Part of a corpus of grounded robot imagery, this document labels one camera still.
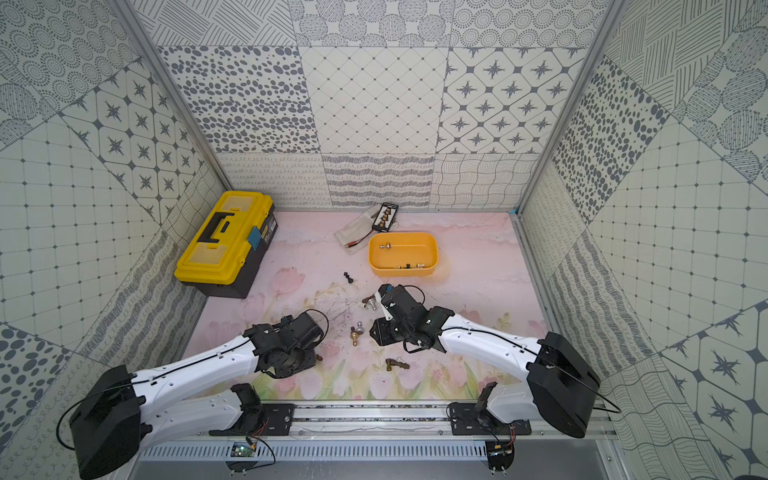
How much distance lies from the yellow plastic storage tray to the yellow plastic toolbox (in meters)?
0.39

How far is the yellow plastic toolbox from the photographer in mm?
858

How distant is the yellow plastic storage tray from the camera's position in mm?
1036
